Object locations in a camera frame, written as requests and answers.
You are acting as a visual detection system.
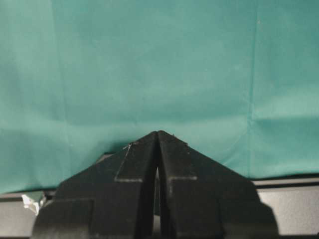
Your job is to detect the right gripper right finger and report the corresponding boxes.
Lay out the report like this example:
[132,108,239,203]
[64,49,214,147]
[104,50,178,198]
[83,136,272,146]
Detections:
[158,131,279,239]

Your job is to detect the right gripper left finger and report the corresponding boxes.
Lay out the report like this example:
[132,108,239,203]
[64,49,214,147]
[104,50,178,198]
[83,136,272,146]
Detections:
[32,131,158,239]

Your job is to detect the white crumpled tape piece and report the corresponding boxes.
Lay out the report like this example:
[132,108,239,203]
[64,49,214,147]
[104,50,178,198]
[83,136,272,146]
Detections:
[21,193,43,216]

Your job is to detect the green table cloth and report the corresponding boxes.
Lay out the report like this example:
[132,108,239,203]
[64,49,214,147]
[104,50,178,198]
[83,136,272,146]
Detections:
[0,0,319,193]

